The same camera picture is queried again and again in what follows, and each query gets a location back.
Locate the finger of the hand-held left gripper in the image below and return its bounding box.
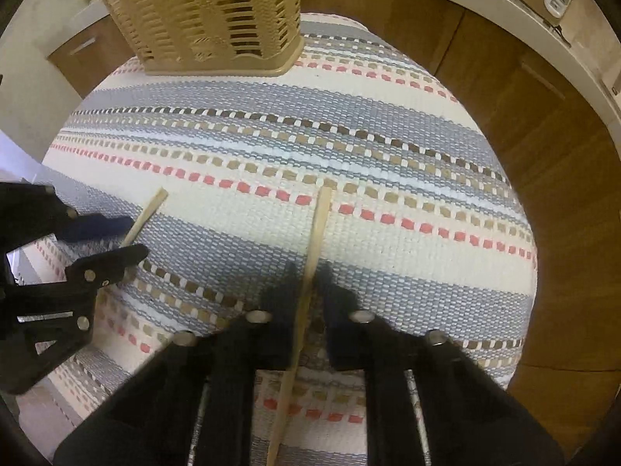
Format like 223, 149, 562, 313
0, 182, 135, 253
0, 244, 149, 396

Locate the white cabinet side panel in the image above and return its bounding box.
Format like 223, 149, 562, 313
0, 0, 100, 161

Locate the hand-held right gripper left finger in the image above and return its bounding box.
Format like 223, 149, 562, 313
53, 261, 300, 466

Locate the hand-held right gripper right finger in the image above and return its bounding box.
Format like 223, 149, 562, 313
314, 261, 564, 466

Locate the wooden chopstick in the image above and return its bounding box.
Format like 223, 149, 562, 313
119, 188, 170, 249
266, 187, 333, 466

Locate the striped woven table mat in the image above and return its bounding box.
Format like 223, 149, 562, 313
14, 12, 539, 466

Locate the black cable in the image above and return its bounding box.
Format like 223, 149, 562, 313
550, 16, 572, 49

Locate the beige plastic utensil basket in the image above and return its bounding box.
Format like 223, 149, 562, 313
80, 0, 305, 77

